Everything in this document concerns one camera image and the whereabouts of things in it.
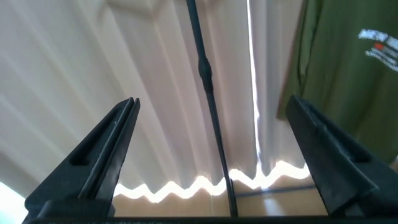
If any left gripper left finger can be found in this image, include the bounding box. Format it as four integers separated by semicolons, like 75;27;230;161
24;96;141;218

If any beige curtain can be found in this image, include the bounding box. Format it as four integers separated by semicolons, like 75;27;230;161
0;0;312;203

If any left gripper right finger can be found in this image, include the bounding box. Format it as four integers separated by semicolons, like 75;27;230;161
285;95;398;217

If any green long-sleeved shirt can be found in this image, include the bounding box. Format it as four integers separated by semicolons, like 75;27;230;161
276;0;398;164

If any black clothes rack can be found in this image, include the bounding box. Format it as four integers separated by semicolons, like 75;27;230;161
185;0;317;218

